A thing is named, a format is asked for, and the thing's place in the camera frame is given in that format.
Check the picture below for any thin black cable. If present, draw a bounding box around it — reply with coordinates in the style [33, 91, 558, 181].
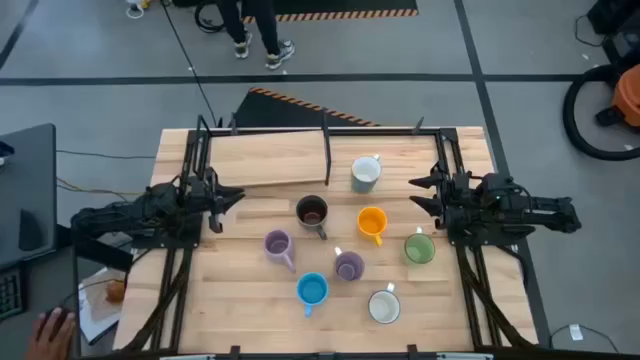
[549, 323, 621, 354]
[573, 13, 609, 49]
[55, 149, 157, 161]

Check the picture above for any black keyboard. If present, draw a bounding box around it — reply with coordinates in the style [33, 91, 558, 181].
[0, 264, 26, 321]

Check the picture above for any white cable with plug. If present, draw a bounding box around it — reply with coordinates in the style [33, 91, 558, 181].
[124, 0, 151, 20]

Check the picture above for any speckled blue brown mug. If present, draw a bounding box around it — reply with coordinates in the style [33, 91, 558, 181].
[295, 194, 330, 241]

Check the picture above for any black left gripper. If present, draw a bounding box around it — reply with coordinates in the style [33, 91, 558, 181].
[184, 167, 246, 234]

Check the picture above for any coiled black cable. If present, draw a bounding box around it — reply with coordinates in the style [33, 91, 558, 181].
[193, 2, 226, 34]

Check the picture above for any black aluminium table frame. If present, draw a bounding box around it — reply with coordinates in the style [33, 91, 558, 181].
[117, 113, 551, 360]

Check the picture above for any yellow mug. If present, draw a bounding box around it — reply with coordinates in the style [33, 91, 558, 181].
[356, 206, 389, 248]

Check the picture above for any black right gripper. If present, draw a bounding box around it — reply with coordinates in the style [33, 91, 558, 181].
[408, 167, 476, 231]

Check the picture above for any white paper pad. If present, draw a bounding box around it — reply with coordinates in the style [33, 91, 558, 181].
[77, 267, 132, 346]

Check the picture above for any white mug navy leaf pattern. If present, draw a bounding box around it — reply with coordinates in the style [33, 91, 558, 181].
[367, 282, 402, 325]

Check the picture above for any yellow cable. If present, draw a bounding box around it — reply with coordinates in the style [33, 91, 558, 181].
[55, 177, 146, 197]

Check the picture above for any rectangular black hazard-striped mat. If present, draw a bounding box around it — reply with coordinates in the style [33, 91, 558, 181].
[241, 0, 419, 24]

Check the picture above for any grey computer desk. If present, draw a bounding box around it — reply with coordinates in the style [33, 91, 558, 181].
[0, 247, 82, 360]

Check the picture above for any lilac bubble-ribbed mug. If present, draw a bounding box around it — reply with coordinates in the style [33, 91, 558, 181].
[263, 229, 297, 274]

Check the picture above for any small orange object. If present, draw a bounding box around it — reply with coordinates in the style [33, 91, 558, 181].
[105, 279, 126, 304]

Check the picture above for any orange vacuum cleaner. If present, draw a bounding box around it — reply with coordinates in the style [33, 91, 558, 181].
[594, 63, 640, 129]

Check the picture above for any light blue faceted mug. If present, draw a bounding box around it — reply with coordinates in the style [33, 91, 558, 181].
[295, 271, 330, 318]

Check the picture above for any green and white mug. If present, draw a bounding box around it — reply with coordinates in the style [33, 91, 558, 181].
[403, 226, 437, 266]

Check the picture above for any angled black hazard-striped mat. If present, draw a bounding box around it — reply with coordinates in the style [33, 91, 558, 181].
[233, 87, 381, 129]

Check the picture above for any person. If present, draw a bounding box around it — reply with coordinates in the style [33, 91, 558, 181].
[219, 0, 296, 71]

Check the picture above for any dark grey desk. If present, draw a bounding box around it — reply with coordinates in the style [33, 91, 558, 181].
[0, 123, 57, 269]

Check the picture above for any grey mug white inside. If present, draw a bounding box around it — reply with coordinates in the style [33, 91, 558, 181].
[350, 153, 383, 195]

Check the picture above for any purple striped mug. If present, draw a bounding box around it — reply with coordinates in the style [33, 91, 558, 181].
[333, 245, 366, 282]

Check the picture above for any person's hand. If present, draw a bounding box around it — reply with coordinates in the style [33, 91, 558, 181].
[24, 307, 76, 360]

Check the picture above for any orange and black vacuum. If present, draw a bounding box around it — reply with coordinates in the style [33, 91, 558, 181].
[562, 63, 640, 162]

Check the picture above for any black equipment case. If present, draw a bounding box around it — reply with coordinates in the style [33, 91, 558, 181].
[587, 0, 640, 66]

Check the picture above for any long black floor cable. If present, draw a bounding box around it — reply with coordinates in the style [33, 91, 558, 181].
[160, 0, 220, 127]

